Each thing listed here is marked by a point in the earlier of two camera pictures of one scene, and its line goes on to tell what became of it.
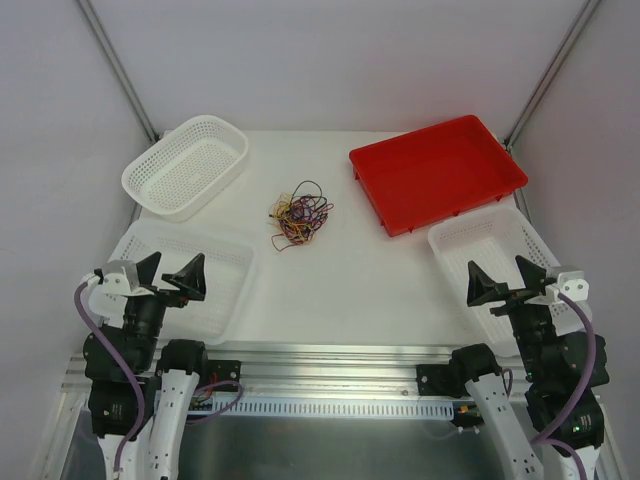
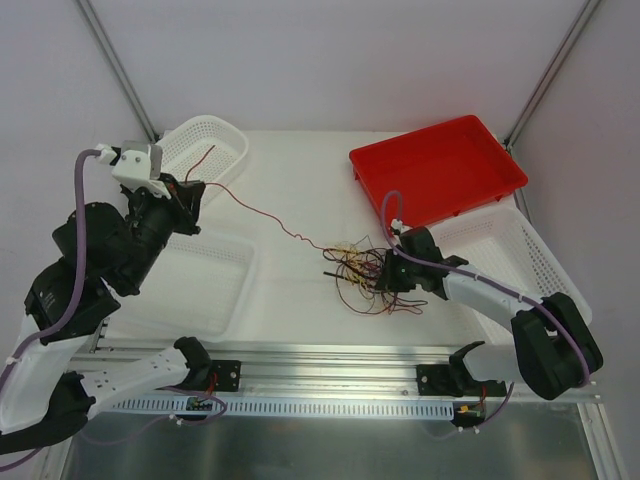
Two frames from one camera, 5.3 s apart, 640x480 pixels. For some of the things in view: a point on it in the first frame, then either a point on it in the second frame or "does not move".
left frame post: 114,61 does not move
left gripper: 161,294 -> 185,206
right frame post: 561,55 does not move
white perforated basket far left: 186,167 does not move
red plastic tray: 421,176 does not move
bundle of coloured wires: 299,214 -> 361,266
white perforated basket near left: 228,313 does not move
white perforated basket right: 486,243 does not move
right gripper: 513,301 -> 398,272
